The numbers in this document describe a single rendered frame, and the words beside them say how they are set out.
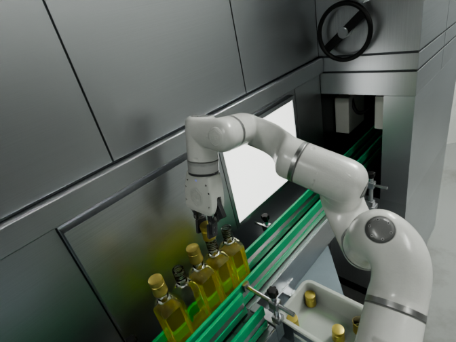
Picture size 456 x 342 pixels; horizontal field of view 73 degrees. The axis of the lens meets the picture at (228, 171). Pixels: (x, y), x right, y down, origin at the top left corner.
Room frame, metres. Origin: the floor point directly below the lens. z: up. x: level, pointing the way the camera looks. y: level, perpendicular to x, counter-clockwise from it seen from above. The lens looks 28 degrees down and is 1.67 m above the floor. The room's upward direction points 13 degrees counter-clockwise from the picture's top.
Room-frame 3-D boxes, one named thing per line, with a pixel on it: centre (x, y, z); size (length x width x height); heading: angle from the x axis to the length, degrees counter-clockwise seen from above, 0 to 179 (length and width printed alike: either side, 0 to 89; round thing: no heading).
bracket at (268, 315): (0.58, -0.01, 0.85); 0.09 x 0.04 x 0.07; 41
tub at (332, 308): (0.56, -0.18, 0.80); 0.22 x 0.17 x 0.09; 41
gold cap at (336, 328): (0.53, -0.20, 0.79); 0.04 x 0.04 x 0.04
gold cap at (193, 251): (0.60, 0.13, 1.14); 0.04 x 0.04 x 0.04
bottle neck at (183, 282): (0.56, 0.17, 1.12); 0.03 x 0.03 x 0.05
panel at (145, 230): (0.85, 0.04, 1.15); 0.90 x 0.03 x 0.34; 131
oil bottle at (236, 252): (0.67, 0.04, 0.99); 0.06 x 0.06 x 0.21; 40
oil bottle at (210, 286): (0.60, 0.13, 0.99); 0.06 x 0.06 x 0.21; 41
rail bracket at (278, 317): (0.57, -0.03, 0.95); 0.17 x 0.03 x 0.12; 41
